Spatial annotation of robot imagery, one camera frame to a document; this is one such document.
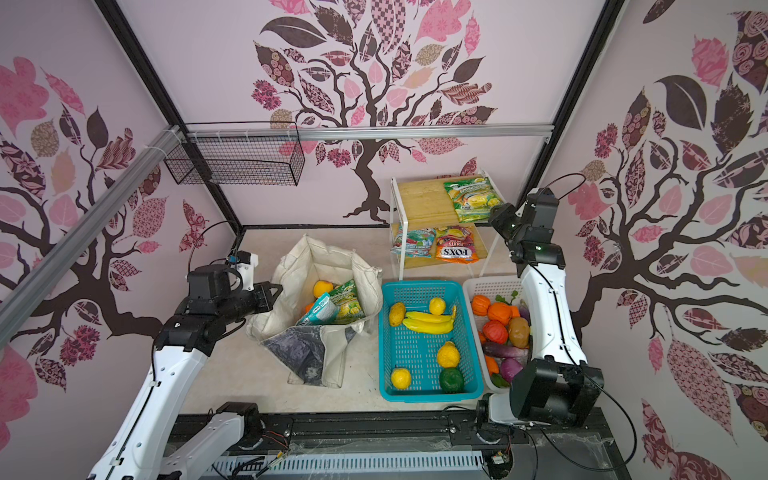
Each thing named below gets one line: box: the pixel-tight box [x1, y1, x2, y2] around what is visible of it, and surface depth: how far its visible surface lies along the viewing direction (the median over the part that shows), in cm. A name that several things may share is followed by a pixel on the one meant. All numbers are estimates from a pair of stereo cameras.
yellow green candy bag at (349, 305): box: [329, 279, 366, 325], surface depth 89 cm
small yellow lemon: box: [430, 297, 446, 315], surface depth 94 cm
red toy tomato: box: [483, 320, 509, 345], surface depth 85 cm
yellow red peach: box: [313, 280, 334, 298], surface depth 97 cm
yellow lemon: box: [391, 368, 412, 390], surface depth 80 cm
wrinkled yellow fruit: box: [389, 302, 406, 327], surface depth 92 cm
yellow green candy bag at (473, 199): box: [444, 177, 502, 224], surface depth 80 cm
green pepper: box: [439, 367, 465, 393], surface depth 79 cm
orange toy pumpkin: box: [488, 302, 512, 326], surface depth 91 cm
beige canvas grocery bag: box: [246, 235, 384, 388], surface depth 78 cm
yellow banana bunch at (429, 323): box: [402, 305, 457, 335], surface depth 91 cm
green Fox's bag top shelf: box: [296, 292, 340, 326], surface depth 77 cm
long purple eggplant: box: [483, 342, 529, 358], surface depth 82 cm
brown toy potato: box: [508, 317, 530, 349], surface depth 86 cm
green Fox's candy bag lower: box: [391, 227, 436, 258], surface depth 92 cm
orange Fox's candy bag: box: [435, 226, 479, 264], surface depth 92 cm
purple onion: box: [501, 357, 523, 383], surface depth 81 cm
